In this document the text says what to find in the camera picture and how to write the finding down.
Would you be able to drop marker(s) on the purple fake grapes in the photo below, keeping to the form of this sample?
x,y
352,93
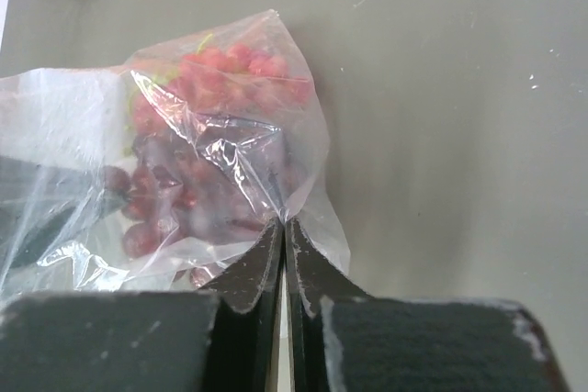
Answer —
x,y
195,208

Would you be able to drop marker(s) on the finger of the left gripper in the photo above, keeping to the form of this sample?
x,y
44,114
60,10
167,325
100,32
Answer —
x,y
44,205

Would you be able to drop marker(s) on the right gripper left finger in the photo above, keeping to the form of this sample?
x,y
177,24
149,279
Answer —
x,y
222,337

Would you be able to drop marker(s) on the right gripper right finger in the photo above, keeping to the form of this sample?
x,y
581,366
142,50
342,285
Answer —
x,y
344,339

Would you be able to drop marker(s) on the light red fake grapes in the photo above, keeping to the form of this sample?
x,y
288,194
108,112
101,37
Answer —
x,y
211,80

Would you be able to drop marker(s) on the blue zip top bag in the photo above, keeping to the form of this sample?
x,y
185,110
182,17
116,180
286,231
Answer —
x,y
92,261

